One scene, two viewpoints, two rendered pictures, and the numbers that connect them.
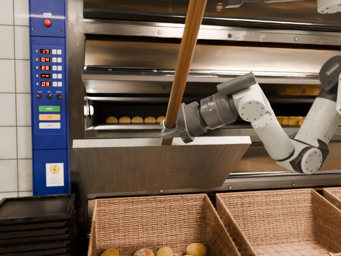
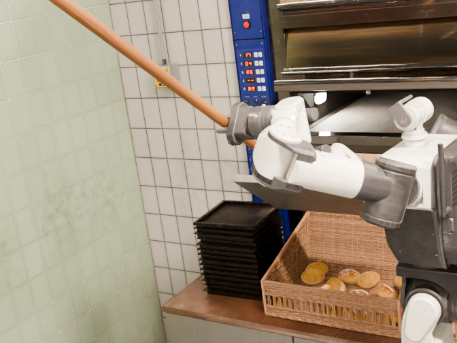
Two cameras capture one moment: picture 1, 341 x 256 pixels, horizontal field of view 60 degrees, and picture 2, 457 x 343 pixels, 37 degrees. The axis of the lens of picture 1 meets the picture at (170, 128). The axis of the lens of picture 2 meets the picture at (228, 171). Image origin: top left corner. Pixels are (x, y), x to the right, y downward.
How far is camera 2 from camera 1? 1.74 m
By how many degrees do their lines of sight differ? 45
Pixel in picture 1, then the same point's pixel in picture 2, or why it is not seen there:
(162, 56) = (372, 46)
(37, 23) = (238, 26)
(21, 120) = not seen: hidden behind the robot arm
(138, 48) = (344, 38)
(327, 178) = not seen: outside the picture
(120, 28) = (320, 18)
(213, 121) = not seen: hidden behind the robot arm
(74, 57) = (277, 56)
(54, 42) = (254, 44)
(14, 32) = (222, 35)
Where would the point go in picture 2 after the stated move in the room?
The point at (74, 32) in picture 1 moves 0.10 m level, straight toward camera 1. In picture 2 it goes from (274, 28) to (266, 31)
